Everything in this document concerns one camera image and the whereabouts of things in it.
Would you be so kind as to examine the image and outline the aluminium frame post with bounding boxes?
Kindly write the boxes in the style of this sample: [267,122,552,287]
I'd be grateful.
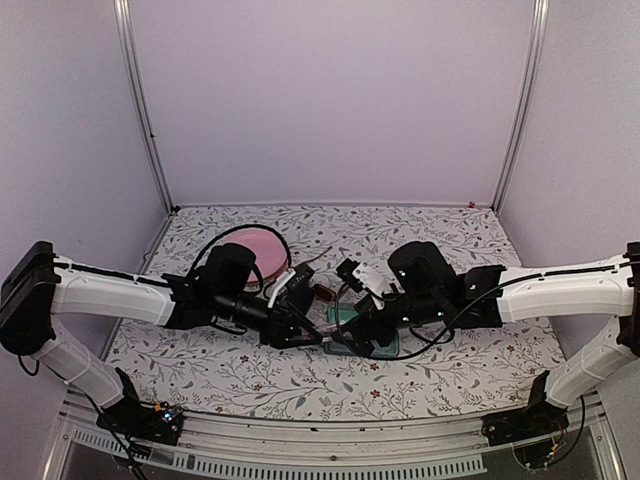
[491,0,550,216]
[113,0,175,214]

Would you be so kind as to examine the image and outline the left aluminium frame post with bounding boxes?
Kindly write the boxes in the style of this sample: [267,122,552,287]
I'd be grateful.
[113,0,175,214]

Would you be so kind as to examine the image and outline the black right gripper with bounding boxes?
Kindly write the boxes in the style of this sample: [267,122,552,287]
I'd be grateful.
[331,292,445,358]

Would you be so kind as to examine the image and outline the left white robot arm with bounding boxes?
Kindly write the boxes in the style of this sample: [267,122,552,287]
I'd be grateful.
[1,241,322,434]

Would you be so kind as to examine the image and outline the brown sunglasses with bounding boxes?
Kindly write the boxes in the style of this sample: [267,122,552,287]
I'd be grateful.
[299,247,336,303]

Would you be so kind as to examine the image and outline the front aluminium rail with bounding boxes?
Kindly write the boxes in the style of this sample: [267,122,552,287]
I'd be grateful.
[44,391,627,479]

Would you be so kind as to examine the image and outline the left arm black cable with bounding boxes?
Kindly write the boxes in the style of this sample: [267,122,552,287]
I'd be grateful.
[187,224,292,301]

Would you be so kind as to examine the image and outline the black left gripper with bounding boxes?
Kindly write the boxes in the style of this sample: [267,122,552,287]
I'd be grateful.
[214,288,323,349]

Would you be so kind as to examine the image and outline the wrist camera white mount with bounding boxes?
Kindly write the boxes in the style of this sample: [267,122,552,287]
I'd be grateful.
[267,262,315,309]
[336,259,390,297]

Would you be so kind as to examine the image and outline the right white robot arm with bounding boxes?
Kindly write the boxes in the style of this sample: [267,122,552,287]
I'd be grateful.
[337,241,639,436]

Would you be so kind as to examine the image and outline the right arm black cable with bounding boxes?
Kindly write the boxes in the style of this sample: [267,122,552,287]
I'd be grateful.
[333,279,501,360]

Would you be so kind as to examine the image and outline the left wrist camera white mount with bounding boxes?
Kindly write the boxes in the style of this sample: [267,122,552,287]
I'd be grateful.
[267,262,315,309]

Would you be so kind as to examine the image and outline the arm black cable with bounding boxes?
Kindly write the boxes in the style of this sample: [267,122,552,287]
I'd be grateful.
[333,279,501,360]
[187,224,292,301]

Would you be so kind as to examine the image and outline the clear purple glasses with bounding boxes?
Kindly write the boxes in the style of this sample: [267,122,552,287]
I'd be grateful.
[301,323,343,343]

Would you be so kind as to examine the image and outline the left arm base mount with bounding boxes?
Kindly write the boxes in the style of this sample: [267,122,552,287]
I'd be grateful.
[96,368,184,446]

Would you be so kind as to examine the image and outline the grey case green lining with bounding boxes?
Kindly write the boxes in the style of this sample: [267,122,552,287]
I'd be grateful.
[323,304,399,359]

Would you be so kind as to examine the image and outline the pink plate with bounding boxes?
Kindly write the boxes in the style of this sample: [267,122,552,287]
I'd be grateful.
[222,227,289,283]

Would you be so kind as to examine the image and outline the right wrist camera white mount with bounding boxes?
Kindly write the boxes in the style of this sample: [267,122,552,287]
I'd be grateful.
[336,259,390,297]

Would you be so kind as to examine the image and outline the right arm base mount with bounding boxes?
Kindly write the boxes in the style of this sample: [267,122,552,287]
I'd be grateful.
[481,370,586,471]

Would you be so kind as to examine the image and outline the right aluminium frame post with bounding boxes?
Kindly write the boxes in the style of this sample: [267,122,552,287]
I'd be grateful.
[491,0,550,216]

